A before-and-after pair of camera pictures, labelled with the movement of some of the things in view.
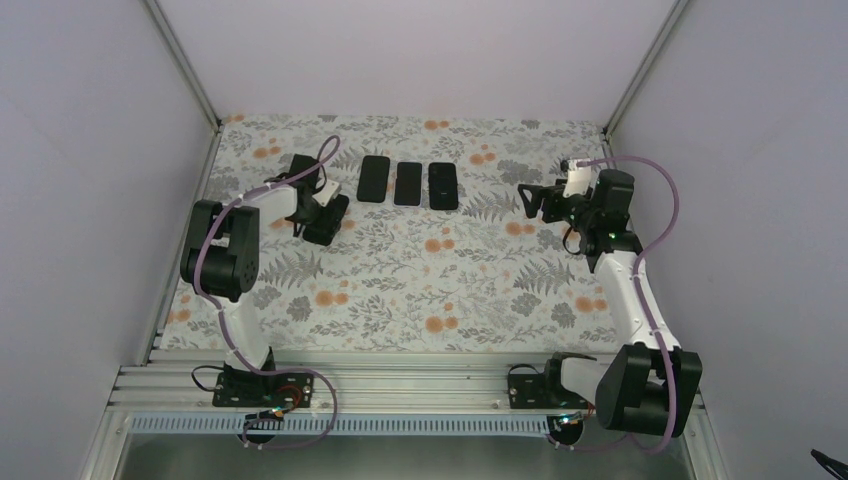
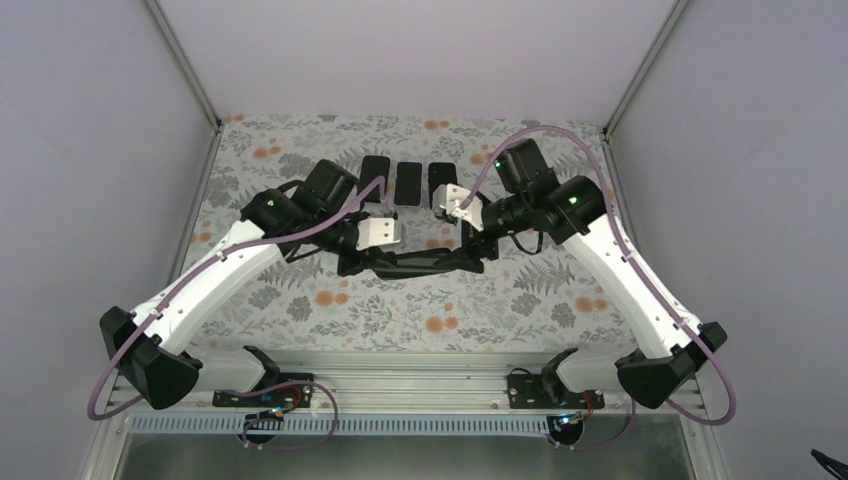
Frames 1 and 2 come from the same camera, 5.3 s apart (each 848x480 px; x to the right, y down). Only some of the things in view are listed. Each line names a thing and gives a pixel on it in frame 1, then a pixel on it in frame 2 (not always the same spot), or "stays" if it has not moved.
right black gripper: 551,194 → 470,238
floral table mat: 435,254 stays
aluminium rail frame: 345,381 stays
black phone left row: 373,179 stays
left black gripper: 293,219 → 364,259
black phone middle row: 408,188 stays
